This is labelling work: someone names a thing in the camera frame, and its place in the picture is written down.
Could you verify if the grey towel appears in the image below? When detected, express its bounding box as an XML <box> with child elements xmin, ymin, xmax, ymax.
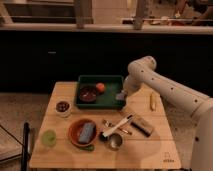
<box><xmin>116</xmin><ymin>92</ymin><xmax>127</xmax><ymax>101</ymax></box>

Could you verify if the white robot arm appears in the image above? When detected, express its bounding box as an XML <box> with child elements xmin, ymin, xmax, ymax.
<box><xmin>124</xmin><ymin>56</ymin><xmax>213</xmax><ymax>171</ymax></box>

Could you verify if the metal cup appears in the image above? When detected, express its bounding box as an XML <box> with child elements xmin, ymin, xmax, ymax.
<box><xmin>108</xmin><ymin>133</ymin><xmax>123</xmax><ymax>150</ymax></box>

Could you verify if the green plastic cup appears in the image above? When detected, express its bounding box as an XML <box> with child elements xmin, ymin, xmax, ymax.
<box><xmin>41</xmin><ymin>130</ymin><xmax>56</xmax><ymax>147</ymax></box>

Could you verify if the green plastic tray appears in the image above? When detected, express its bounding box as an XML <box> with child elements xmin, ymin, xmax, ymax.
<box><xmin>75</xmin><ymin>75</ymin><xmax>126</xmax><ymax>110</ymax></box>

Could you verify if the yellow banana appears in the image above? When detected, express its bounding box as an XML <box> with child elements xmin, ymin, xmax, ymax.
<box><xmin>150</xmin><ymin>92</ymin><xmax>156</xmax><ymax>111</ymax></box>

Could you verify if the orange fruit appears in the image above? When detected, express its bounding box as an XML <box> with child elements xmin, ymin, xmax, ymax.
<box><xmin>96</xmin><ymin>83</ymin><xmax>105</xmax><ymax>93</ymax></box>

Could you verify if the gold metal spoon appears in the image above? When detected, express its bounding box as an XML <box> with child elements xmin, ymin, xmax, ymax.
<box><xmin>102</xmin><ymin>119</ymin><xmax>132</xmax><ymax>135</ymax></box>

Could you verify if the dark brown bowl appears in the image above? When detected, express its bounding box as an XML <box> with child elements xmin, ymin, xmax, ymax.
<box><xmin>78</xmin><ymin>85</ymin><xmax>98</xmax><ymax>103</ymax></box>

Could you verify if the blue-grey sponge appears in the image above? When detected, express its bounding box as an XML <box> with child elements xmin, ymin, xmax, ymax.
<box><xmin>78</xmin><ymin>122</ymin><xmax>95</xmax><ymax>144</ymax></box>

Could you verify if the green leafy vegetable toy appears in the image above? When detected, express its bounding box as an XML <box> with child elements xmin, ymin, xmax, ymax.
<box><xmin>79</xmin><ymin>145</ymin><xmax>95</xmax><ymax>152</ymax></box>

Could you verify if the black chair frame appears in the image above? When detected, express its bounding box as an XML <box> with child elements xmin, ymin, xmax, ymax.
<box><xmin>0</xmin><ymin>122</ymin><xmax>31</xmax><ymax>171</ymax></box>

